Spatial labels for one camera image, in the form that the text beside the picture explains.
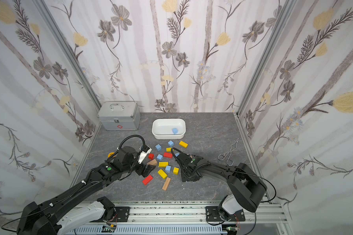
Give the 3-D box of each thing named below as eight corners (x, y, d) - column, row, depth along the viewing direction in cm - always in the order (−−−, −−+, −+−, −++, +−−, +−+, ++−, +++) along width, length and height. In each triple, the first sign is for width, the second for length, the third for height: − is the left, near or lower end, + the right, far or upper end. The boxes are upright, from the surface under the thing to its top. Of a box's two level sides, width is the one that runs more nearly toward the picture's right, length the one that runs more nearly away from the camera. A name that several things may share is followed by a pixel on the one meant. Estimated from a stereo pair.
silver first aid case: (105, 131, 111) (95, 116, 97) (111, 116, 121) (103, 100, 108) (138, 131, 111) (132, 116, 97) (141, 116, 121) (137, 100, 108)
